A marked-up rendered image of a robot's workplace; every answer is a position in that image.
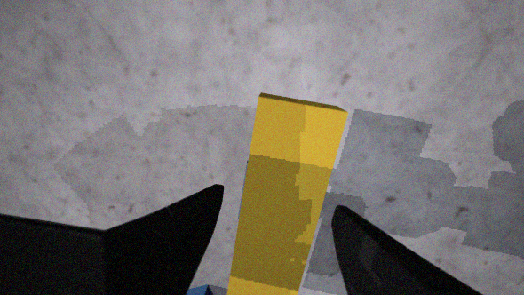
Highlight blue rectangular block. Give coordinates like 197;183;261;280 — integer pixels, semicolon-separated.
186;284;214;295

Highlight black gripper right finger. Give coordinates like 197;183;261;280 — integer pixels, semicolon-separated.
331;205;482;295

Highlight yellow bar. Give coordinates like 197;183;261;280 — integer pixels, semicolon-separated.
227;92;348;295

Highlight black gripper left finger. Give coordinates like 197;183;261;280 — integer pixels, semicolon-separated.
0;184;224;295

